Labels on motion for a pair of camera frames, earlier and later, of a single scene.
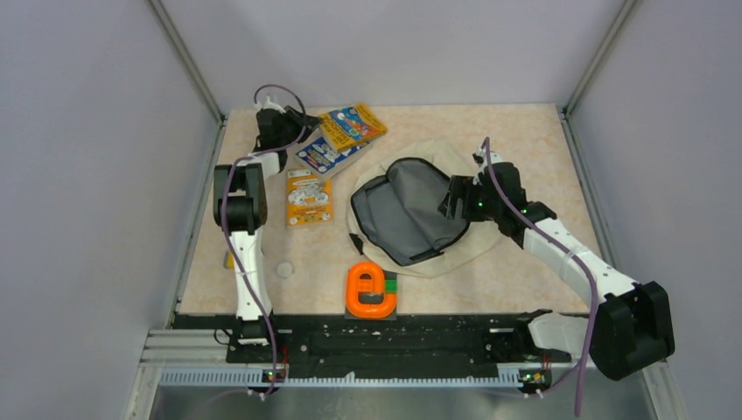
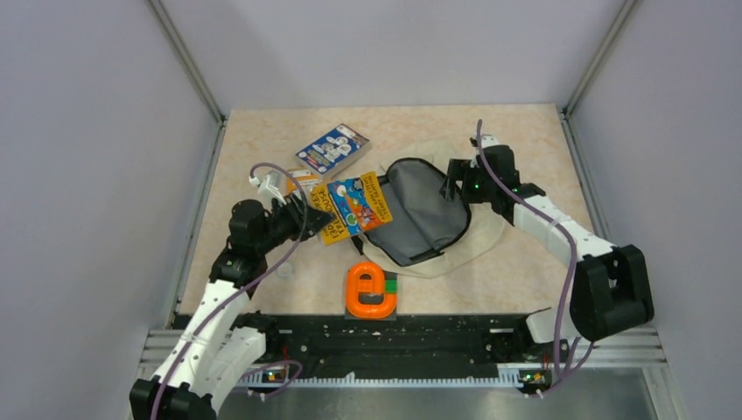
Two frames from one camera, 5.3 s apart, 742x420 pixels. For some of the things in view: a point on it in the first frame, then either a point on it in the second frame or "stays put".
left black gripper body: x=283 y=119 -> x=285 y=223
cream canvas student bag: x=394 y=217 stays put
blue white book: x=324 y=160 stays put
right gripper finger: x=459 y=188 -> x=456 y=174
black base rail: x=382 y=344 stays put
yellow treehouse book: x=347 y=127 -> x=357 y=202
